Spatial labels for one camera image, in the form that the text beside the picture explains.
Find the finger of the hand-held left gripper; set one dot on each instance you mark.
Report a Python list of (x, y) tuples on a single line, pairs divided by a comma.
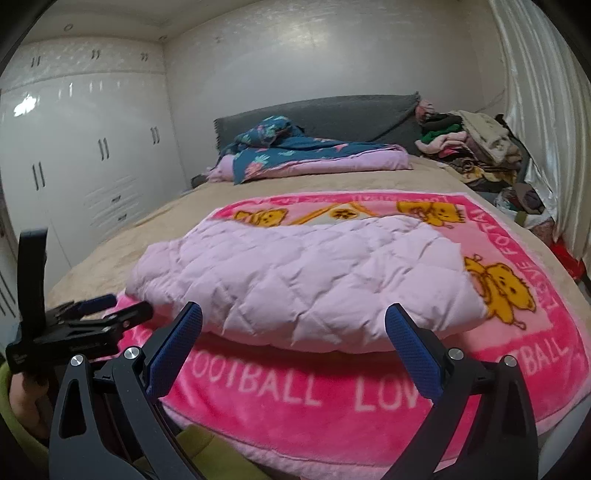
[(131, 316), (94, 303)]

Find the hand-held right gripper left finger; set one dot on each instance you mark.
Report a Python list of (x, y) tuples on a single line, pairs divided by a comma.
[(178, 344)]

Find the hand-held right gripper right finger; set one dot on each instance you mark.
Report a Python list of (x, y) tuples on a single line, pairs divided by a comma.
[(413, 346)]

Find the pink quilted jacket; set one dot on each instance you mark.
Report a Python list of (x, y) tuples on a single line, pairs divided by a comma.
[(300, 277)]

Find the heap of dark clothes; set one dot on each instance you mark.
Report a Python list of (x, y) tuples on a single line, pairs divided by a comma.
[(526, 203)]

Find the pile of folded clothes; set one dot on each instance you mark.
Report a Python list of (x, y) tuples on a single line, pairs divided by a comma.
[(475, 147)]

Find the person's left hand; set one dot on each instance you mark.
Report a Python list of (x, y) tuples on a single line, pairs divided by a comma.
[(25, 399)]

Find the bed with tan sheet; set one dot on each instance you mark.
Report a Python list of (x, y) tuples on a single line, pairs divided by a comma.
[(138, 230)]

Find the pink printed blanket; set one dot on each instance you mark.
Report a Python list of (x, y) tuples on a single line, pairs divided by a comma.
[(300, 397)]

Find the white wardrobe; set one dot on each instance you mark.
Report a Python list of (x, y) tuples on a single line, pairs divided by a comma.
[(92, 161)]

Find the pink pillow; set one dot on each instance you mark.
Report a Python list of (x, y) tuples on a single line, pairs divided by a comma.
[(221, 168)]

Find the teal floral quilt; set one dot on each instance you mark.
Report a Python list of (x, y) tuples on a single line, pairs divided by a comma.
[(323, 157)]

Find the teal floral pillow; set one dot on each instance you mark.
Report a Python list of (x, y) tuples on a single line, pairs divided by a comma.
[(265, 131)]

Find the grey headboard cover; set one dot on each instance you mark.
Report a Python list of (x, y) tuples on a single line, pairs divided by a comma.
[(332, 117)]

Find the white satin curtain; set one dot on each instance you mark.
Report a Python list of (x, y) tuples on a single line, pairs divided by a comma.
[(545, 115)]

